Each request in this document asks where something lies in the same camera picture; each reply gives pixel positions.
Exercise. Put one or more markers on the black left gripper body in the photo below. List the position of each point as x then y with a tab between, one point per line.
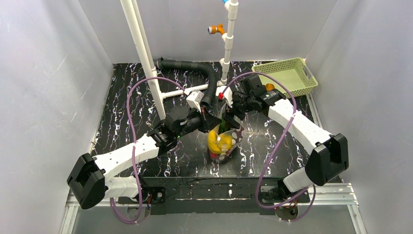
204	119

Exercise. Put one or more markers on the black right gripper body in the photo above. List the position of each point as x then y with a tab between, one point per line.
234	113

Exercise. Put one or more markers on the clear zip top bag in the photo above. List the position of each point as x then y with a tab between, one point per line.
226	136

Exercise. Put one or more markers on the orange brown fake bread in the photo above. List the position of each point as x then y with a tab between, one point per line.
269	87

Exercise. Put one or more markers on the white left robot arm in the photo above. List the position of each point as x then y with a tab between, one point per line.
95	178

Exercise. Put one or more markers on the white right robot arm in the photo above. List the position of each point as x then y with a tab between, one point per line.
328	152

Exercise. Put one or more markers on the green fake pepper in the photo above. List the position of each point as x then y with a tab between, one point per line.
223	127

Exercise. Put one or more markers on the yellow fake lemon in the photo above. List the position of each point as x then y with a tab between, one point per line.
224	143

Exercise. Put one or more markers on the yellow fake banana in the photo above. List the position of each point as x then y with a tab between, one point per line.
211	140

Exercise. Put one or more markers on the red fake fruit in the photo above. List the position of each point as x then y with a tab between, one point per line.
237	135

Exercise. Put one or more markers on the pale green perforated basket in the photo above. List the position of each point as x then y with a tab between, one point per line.
292	73

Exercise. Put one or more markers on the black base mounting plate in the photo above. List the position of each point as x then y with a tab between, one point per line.
202	195

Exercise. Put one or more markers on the orange spigot valve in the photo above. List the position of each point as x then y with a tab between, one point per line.
214	29

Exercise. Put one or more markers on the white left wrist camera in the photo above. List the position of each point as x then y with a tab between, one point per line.
194	99

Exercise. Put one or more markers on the white PVC pipe frame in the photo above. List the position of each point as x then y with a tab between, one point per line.
133	17

